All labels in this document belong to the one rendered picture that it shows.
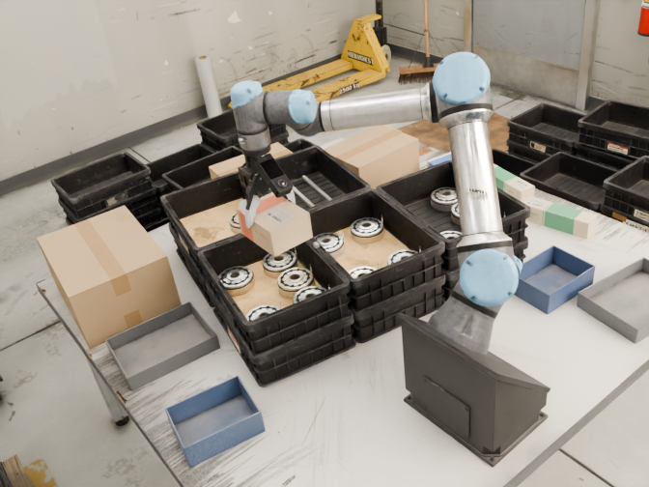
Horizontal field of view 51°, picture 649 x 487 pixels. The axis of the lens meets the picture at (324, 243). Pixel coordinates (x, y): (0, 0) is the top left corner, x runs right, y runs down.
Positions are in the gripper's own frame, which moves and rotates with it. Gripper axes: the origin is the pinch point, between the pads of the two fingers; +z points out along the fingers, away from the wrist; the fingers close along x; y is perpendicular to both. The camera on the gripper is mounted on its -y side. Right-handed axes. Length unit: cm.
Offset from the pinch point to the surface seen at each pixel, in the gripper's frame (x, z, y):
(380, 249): -33.7, 26.8, -0.4
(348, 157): -62, 23, 49
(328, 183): -49, 27, 44
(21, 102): -12, 54, 327
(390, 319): -20.8, 35.4, -18.6
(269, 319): 13.5, 17.6, -13.5
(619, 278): -82, 38, -50
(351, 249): -27.7, 26.8, 6.1
